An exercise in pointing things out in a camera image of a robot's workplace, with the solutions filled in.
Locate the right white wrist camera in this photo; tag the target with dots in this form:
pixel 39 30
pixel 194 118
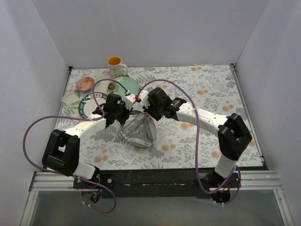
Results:
pixel 143 97

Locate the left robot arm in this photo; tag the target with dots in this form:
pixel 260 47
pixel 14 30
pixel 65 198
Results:
pixel 62 150

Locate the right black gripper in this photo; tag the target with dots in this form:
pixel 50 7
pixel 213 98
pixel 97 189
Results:
pixel 148 108

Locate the grey white headphones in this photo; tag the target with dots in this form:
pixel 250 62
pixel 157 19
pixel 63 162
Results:
pixel 140 132

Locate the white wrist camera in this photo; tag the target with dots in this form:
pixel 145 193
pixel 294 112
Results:
pixel 143 97
pixel 129 101

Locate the aluminium frame rail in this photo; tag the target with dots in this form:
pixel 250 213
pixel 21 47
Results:
pixel 250 180

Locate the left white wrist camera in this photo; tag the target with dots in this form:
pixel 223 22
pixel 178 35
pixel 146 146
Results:
pixel 129 101

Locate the green floral plate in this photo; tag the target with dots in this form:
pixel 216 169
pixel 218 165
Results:
pixel 130 84

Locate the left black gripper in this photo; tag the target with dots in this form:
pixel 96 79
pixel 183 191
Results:
pixel 120 114

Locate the white floral mug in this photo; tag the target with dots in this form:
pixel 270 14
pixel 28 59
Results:
pixel 116 67

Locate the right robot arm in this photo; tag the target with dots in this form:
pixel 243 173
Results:
pixel 231 131

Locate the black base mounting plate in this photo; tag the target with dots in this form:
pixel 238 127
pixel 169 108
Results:
pixel 156 182

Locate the white blue-rimmed plate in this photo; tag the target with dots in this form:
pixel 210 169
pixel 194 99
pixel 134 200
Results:
pixel 87 105

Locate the leaf print tray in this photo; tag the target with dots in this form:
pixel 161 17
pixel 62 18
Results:
pixel 73 96

